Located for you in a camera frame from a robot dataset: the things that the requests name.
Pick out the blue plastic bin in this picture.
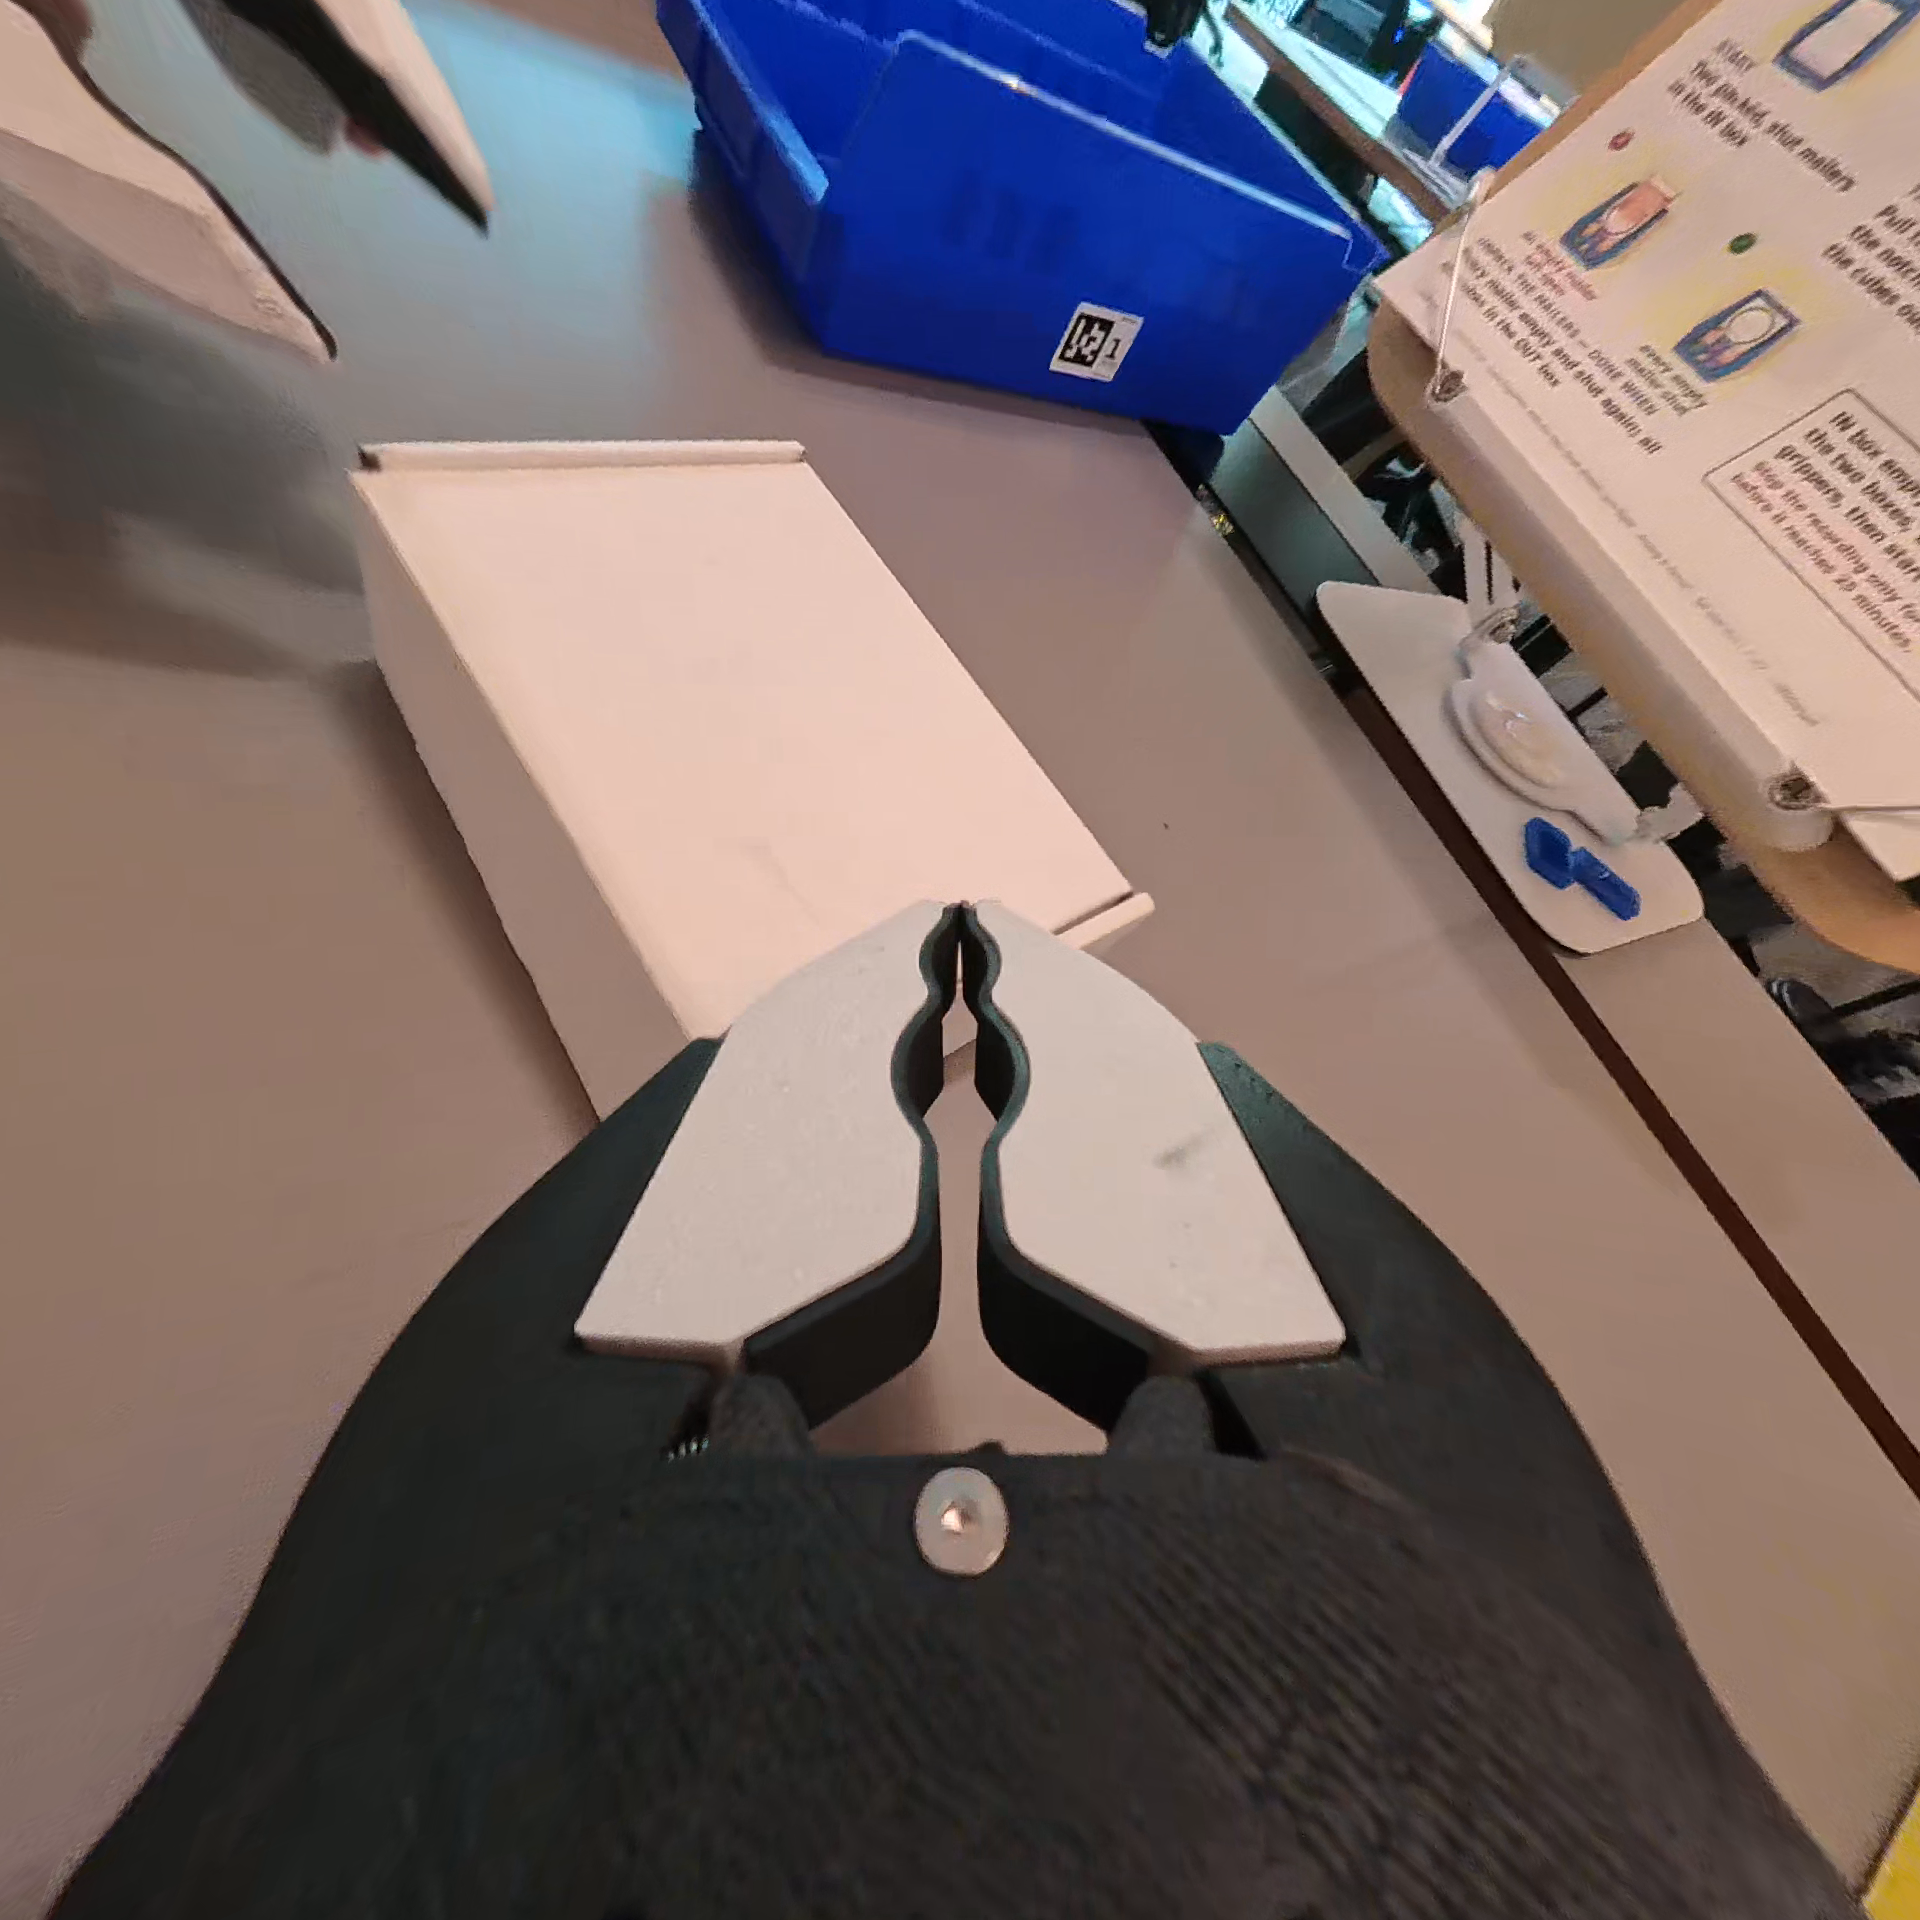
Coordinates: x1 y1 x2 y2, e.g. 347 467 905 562
654 0 1389 438

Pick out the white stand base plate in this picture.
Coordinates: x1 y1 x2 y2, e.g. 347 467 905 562
1315 582 1707 957

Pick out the white cardboard box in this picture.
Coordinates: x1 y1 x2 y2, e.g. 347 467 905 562
347 438 1157 1119

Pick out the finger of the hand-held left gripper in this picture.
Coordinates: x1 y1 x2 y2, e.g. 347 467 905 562
0 35 337 366
223 0 498 233

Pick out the blue plastic clip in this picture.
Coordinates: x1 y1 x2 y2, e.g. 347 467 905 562
1522 816 1644 919

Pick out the clear acrylic holder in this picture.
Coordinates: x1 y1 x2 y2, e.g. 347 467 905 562
1415 56 1553 179

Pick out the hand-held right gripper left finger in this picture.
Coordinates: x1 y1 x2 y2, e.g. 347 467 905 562
573 895 966 1397

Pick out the thin elastic cord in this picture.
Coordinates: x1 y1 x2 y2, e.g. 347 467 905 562
1423 163 1502 403
1769 771 1920 823

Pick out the printed instruction sheet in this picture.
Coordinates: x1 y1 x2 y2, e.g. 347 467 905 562
1372 0 1920 888

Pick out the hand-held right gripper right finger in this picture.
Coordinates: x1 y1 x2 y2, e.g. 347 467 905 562
964 895 1350 1420

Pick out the white oval puck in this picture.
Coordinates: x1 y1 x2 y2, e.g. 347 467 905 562
1446 659 1607 820

